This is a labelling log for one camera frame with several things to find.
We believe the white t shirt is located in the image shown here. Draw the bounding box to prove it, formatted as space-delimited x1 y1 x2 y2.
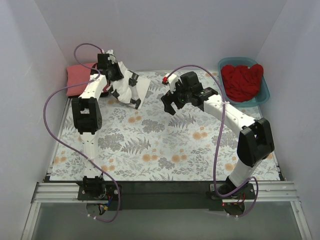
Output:
107 61 151 110

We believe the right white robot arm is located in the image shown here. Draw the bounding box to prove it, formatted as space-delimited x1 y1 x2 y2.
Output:
161 71 275 199

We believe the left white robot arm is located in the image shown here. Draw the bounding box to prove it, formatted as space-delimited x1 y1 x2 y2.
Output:
71 50 123 200

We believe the floral table mat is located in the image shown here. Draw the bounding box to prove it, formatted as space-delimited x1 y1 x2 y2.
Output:
49 71 281 182

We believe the folded black t shirt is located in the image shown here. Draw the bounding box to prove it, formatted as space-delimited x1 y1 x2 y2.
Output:
68 92 109 99

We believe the red crumpled t shirt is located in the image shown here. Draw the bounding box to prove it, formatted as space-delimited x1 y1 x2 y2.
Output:
221 64 264 103

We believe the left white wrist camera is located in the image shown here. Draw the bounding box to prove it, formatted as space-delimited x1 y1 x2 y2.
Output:
105 49 117 64

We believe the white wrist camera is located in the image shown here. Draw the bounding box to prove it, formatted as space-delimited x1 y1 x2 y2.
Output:
162 73 179 94
105 49 117 64

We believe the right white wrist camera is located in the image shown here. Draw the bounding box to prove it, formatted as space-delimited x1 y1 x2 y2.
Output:
162 73 179 94

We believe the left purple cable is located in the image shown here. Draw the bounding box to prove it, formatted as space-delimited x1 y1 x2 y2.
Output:
43 43 122 223

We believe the purple cable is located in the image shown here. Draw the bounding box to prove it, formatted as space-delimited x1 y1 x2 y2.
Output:
162 64 258 222
43 43 122 223

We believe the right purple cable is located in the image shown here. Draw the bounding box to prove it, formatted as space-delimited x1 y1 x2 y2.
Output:
162 64 258 222

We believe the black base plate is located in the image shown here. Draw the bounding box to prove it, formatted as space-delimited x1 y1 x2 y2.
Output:
77 181 257 213

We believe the aluminium frame rail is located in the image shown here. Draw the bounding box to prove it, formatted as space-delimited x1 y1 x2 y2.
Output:
31 181 300 203

